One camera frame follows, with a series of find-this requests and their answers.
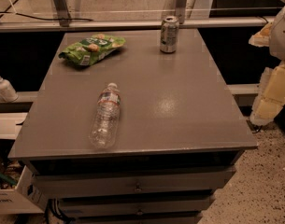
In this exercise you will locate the white pump dispenser bottle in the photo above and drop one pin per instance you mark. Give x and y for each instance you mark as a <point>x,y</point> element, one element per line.
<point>7,91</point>

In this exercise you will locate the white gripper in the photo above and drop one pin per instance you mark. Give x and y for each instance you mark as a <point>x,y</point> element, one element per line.
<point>281,36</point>

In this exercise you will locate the clear plastic water bottle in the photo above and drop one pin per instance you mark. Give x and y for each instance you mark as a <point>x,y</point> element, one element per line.
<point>106,119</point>

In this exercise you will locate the grey drawer cabinet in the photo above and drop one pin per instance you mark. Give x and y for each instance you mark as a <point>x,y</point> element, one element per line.
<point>179,135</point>

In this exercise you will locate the silver soda can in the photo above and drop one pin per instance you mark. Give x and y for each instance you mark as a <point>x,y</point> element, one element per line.
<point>169,34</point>

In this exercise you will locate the metal frame rail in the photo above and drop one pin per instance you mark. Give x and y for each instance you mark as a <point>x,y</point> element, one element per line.
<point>74,26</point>

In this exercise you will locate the green rice chip bag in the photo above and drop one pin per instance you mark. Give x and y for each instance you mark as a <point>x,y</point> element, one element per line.
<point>91,50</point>

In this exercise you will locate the white cardboard box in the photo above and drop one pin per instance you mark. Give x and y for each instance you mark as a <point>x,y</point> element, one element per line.
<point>25,198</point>

